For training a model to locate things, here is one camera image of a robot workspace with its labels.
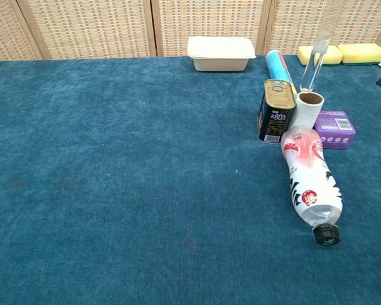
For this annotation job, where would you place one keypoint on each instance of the blue cylindrical canister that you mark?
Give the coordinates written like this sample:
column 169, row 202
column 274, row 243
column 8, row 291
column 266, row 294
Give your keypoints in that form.
column 276, row 66

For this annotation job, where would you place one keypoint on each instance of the blue velvet tablecloth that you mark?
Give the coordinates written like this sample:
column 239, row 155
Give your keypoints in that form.
column 114, row 174

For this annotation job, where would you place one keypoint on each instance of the woven rattan folding screen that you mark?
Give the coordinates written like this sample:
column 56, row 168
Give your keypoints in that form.
column 89, row 28

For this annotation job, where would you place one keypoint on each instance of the white paper roll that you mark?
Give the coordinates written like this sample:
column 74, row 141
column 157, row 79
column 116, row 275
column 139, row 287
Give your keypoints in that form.
column 304, row 114

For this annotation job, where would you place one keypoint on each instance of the clear glass test tube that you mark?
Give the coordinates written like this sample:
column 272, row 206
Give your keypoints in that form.
column 311, row 68

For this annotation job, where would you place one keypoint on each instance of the beige lidded food container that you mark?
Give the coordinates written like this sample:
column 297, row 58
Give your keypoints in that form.
column 220, row 52

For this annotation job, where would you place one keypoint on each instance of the yellow sponge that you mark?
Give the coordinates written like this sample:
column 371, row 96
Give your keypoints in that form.
column 333, row 55
column 362, row 52

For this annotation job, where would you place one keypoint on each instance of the plastic bottle with white label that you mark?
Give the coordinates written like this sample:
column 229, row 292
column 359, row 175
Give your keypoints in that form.
column 311, row 178

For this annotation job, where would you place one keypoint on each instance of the purple cardboard box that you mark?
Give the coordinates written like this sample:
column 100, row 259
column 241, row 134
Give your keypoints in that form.
column 333, row 133

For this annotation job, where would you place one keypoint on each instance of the black and gold tin can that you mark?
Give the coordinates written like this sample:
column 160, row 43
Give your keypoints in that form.
column 274, row 120

